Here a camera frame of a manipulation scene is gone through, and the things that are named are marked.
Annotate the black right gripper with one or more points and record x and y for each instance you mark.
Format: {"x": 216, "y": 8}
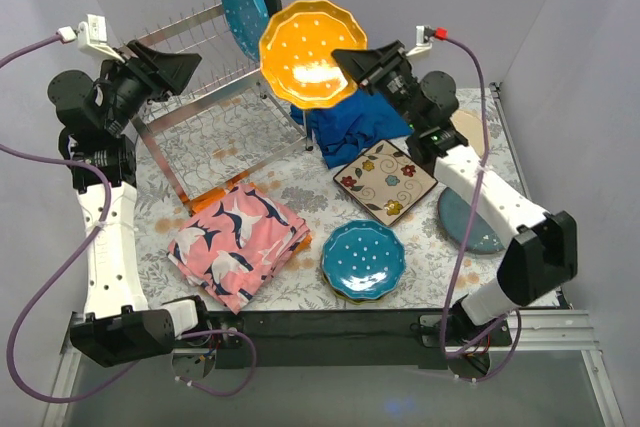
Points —
{"x": 382, "y": 65}

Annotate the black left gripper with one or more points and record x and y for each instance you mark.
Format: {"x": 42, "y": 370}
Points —
{"x": 141, "y": 67}

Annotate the yellow plate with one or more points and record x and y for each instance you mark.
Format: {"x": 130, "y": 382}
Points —
{"x": 296, "y": 53}

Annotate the square floral plate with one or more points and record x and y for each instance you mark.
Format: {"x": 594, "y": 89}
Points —
{"x": 385, "y": 182}

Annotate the cream round plate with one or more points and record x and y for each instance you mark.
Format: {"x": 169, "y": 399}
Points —
{"x": 470, "y": 126}

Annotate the dark teal round plate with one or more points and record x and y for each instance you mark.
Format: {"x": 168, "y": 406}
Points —
{"x": 453, "y": 215}

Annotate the blue polka dot plate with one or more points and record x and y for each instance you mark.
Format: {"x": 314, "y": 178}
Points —
{"x": 363, "y": 261}

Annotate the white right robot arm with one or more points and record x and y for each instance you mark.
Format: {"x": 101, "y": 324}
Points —
{"x": 541, "y": 247}

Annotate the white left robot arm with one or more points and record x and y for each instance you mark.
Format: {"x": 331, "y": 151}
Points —
{"x": 118, "y": 325}

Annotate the steel dish rack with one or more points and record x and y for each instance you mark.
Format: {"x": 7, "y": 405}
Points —
{"x": 228, "y": 120}

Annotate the blue cloth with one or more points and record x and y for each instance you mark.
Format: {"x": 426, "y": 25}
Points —
{"x": 356, "y": 123}

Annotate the floral tablecloth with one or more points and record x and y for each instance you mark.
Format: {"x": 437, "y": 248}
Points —
{"x": 302, "y": 182}

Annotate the orange cloth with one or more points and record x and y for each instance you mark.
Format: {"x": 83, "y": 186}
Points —
{"x": 197, "y": 204}

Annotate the pink patterned cloth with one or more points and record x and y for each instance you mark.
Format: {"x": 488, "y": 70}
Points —
{"x": 237, "y": 244}

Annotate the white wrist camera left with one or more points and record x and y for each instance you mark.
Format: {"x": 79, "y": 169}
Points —
{"x": 91, "y": 38}

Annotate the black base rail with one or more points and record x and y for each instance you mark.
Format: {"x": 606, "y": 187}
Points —
{"x": 316, "y": 338}

